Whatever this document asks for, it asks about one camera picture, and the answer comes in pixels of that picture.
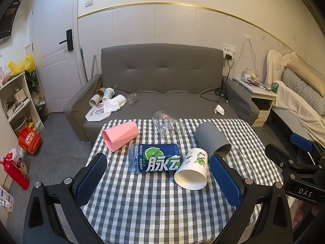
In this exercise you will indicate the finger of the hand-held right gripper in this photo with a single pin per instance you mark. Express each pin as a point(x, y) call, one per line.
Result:
point(301, 142)
point(280, 156)

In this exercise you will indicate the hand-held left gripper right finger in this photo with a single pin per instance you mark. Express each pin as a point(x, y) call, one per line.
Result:
point(226, 183)

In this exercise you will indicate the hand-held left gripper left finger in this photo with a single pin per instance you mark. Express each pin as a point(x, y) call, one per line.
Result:
point(91, 181)

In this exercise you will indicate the white paper cup green print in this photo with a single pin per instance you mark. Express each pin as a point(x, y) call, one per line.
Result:
point(194, 166)

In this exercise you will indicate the grey cup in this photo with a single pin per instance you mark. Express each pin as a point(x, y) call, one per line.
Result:
point(211, 137)

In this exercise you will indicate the pink faceted cup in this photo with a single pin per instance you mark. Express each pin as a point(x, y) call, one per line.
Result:
point(119, 136)

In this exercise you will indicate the blue label plastic bottle cup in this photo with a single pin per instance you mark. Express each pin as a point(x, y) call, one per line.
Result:
point(157, 163)

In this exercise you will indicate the clear glass cup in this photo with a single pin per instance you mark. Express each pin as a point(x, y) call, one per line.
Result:
point(168, 127)

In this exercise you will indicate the plain white paper cup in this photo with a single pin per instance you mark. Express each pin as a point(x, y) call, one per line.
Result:
point(120, 100)
point(94, 100)

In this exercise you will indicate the white paper cup blue print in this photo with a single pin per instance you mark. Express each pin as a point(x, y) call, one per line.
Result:
point(108, 94)

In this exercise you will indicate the brown paper cup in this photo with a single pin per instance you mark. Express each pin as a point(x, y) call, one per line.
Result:
point(99, 91)

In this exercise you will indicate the person's right hand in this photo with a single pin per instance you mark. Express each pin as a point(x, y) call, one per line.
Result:
point(304, 213)

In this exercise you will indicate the white blanket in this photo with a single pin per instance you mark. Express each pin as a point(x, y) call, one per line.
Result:
point(294, 104)

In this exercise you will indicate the striped pillow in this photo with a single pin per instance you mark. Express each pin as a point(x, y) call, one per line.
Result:
point(302, 87)

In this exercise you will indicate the cream nightstand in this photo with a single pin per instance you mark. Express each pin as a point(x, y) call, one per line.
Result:
point(261, 99)

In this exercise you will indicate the green can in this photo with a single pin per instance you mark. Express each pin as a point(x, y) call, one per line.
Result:
point(275, 87)

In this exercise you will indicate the checked tablecloth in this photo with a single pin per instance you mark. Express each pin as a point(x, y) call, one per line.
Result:
point(152, 205)

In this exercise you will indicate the octagonal paper plate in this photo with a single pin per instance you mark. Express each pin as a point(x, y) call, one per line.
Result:
point(96, 114)

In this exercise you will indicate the beige pillow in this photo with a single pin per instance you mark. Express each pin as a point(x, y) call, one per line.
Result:
point(309, 72)

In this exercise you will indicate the crumpled white tissue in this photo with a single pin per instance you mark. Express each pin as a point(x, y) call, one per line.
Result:
point(219, 109)

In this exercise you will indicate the red bag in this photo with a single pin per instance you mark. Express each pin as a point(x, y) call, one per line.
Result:
point(30, 139)

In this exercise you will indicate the white plastic bag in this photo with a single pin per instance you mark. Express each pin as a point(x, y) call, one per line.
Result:
point(19, 161)

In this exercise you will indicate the cream headboard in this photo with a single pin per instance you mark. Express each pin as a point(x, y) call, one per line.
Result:
point(274, 63)

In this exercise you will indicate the black bin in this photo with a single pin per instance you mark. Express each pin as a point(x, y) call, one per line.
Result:
point(42, 113)

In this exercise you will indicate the printed paper sheets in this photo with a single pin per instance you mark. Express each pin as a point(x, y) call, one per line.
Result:
point(5, 199)

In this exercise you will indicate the white shelf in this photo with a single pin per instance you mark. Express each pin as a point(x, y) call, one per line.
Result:
point(24, 99)

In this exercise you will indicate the white door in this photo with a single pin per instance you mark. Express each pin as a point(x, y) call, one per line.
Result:
point(54, 76)

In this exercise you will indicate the black charger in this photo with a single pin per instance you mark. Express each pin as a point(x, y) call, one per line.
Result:
point(228, 56)

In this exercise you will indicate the metal pole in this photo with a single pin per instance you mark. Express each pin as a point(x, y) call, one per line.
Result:
point(93, 66)

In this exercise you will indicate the green plant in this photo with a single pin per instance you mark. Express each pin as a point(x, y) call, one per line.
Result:
point(32, 81)

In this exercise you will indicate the yellow plastic bag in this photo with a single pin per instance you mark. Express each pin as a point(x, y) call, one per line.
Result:
point(21, 64)

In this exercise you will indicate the grey sofa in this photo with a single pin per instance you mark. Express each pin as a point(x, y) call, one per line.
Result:
point(162, 61)

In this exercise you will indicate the black door lock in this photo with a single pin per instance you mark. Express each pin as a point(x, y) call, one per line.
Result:
point(69, 39)

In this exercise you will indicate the black screen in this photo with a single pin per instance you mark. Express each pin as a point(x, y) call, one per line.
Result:
point(9, 17)

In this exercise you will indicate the white wall plug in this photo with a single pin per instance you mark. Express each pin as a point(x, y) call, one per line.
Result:
point(247, 37)

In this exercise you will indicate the wall socket panel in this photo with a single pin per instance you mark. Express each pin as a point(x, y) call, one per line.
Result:
point(229, 48)

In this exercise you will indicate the white wall switch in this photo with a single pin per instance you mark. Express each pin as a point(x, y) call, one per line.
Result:
point(89, 2)

